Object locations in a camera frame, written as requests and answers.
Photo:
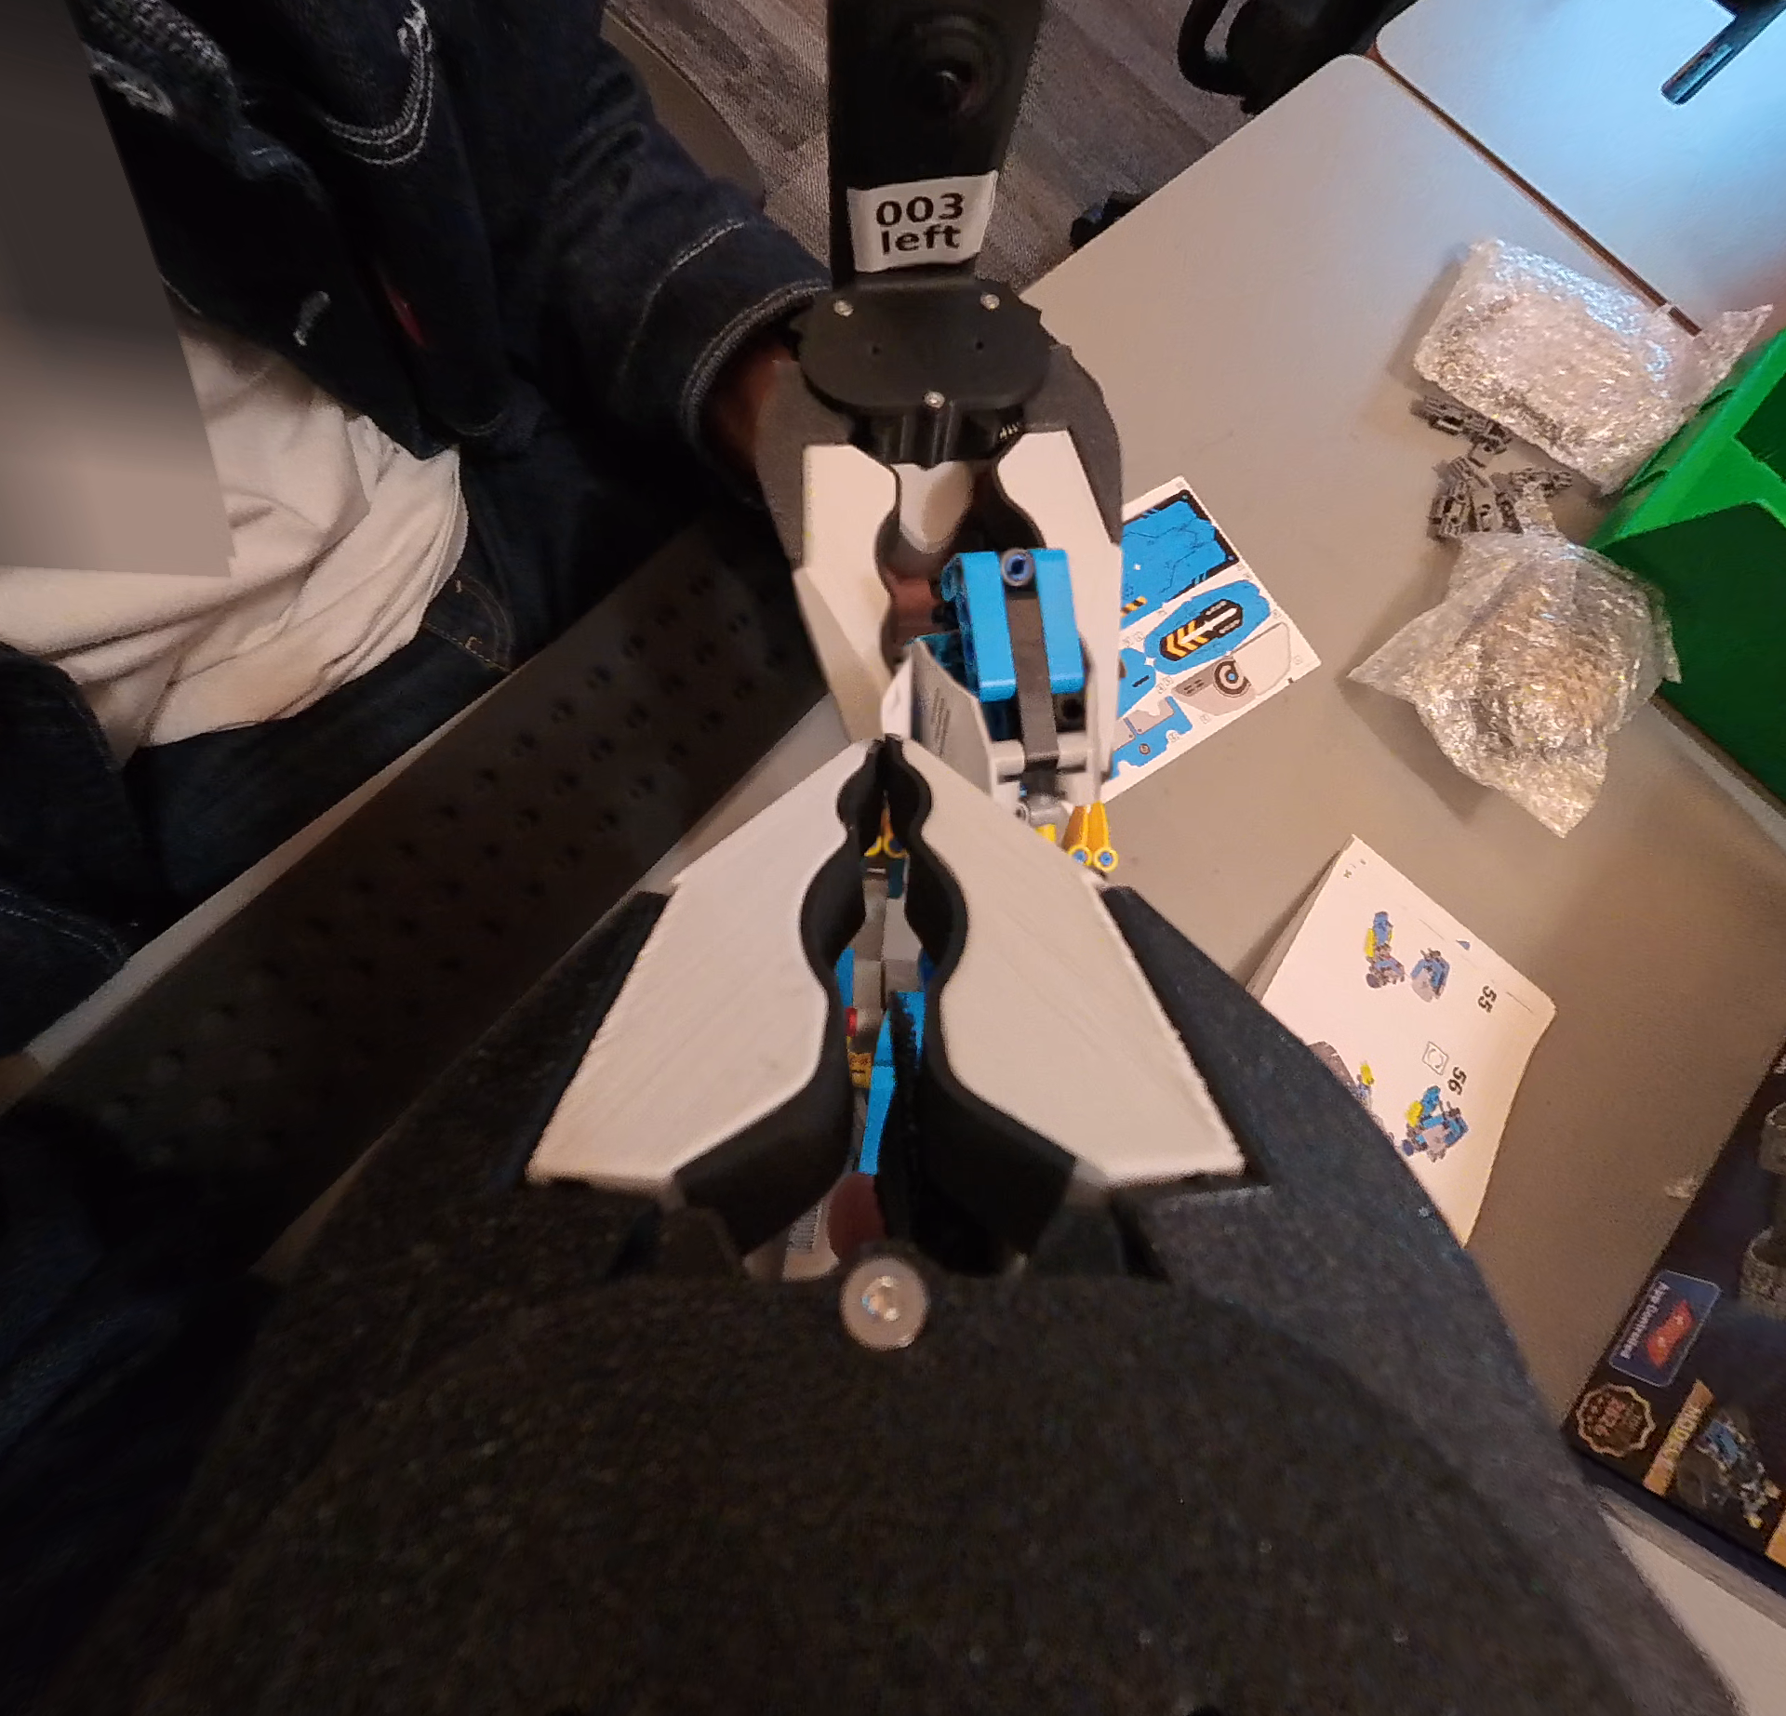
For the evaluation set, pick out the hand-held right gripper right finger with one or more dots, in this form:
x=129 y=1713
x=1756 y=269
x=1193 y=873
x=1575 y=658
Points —
x=1089 y=1034

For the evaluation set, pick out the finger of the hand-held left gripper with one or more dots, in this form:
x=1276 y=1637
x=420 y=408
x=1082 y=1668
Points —
x=838 y=560
x=1104 y=629

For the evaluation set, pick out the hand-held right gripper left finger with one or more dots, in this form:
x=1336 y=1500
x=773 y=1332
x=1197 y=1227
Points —
x=686 y=1034

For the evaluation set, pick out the blue grey building-block toy robot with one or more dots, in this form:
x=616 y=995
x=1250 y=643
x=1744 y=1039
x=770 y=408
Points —
x=1018 y=617

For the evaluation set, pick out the blue sticker sheet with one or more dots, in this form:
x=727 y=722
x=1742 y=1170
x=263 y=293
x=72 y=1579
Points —
x=1197 y=617

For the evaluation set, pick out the person's left forearm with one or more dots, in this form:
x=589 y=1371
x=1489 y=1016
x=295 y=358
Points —
x=659 y=293

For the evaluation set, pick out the grey desk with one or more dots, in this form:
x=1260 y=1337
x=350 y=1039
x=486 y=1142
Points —
x=1255 y=349

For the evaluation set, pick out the person's left hand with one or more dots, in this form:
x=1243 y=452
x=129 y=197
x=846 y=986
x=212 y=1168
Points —
x=732 y=416

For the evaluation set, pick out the black perforated board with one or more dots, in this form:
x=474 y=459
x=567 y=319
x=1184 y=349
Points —
x=417 y=877

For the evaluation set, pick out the white instruction booklet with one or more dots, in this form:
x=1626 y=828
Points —
x=1399 y=992

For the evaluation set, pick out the pile of grey track links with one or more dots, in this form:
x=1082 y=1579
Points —
x=1479 y=499

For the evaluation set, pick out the bubble wrap bag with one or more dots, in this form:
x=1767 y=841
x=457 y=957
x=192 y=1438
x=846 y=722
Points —
x=1519 y=684
x=1547 y=349

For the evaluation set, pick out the black office chair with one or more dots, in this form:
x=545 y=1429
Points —
x=1296 y=0

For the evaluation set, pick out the person's white shirt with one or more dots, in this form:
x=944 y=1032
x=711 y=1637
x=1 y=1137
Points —
x=278 y=560

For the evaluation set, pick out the person's dark denim jacket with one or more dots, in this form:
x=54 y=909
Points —
x=350 y=139

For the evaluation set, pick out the green storage bin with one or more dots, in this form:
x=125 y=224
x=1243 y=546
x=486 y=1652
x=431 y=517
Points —
x=1719 y=560

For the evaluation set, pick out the dark blue robot kit box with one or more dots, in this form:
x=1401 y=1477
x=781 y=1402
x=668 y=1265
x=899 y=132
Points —
x=1719 y=1327

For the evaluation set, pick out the black metal bracket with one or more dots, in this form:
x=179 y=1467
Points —
x=1732 y=31

